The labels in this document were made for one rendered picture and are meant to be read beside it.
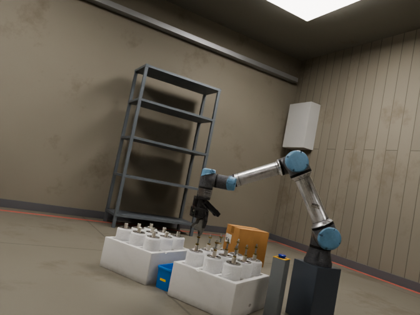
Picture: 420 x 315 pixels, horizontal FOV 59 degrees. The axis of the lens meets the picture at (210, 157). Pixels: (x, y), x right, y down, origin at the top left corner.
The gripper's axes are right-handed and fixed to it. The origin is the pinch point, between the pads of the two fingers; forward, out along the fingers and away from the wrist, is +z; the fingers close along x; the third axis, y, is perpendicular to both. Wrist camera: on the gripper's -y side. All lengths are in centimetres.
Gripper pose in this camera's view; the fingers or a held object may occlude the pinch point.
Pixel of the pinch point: (200, 233)
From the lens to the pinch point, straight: 204.8
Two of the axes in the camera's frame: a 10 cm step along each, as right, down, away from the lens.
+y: -9.0, -2.0, -3.8
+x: 3.8, 0.1, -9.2
